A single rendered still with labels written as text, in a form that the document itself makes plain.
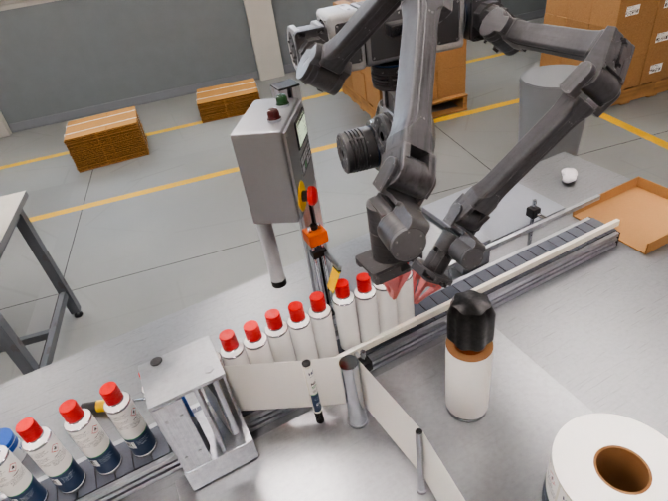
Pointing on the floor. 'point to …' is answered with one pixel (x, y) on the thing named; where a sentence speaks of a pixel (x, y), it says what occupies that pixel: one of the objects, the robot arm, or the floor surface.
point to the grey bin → (547, 90)
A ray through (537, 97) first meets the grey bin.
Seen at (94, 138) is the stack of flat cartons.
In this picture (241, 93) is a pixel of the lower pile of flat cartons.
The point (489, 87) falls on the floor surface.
